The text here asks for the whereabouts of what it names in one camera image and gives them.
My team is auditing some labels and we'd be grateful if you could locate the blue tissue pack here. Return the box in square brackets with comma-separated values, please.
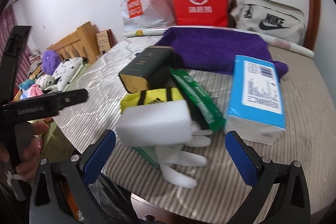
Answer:
[224, 55, 286, 145]

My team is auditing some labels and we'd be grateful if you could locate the white glove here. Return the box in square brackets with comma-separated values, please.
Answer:
[155, 122, 214, 189]

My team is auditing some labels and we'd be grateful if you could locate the yellow Adidas pouch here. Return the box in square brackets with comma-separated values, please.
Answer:
[120, 87, 183, 113]

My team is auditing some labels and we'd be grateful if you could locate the green wipes packet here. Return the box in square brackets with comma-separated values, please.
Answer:
[169, 68, 226, 132]

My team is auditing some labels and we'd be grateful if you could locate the white foam sponge block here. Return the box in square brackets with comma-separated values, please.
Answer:
[116, 100, 192, 147]

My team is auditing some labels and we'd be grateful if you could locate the person's left hand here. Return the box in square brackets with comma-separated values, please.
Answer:
[16, 122, 49, 182]

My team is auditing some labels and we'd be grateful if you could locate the white spotted plush toy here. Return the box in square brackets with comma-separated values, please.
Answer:
[35, 75, 55, 90]

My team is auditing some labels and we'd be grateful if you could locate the white black-spotted pillow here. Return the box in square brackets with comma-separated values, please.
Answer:
[52, 57, 84, 92]

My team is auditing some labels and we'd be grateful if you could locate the pink plush toy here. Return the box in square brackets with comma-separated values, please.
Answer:
[27, 84, 44, 98]

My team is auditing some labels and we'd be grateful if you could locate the purple plush toy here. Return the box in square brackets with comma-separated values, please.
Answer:
[42, 50, 61, 75]

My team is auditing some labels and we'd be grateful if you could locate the wooden headboard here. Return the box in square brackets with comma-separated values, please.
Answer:
[47, 22, 100, 64]

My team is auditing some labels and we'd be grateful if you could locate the striped grey bed quilt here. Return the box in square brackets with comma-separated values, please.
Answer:
[52, 35, 336, 224]

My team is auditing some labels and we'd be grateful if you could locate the mint green cloth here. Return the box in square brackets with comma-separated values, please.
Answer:
[133, 146, 159, 169]

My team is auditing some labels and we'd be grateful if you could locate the brown framed sign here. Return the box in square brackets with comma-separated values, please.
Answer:
[96, 29, 114, 55]

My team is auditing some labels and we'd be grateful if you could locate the dark green tin box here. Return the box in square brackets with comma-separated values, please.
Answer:
[118, 46, 175, 93]

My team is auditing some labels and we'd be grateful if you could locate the rolled white poster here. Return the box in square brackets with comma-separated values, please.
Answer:
[123, 26, 315, 59]

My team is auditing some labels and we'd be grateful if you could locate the purple fluffy towel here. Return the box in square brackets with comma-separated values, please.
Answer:
[154, 26, 289, 80]

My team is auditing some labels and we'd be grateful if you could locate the beige Nike bag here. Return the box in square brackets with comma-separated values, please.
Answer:
[229, 0, 306, 46]

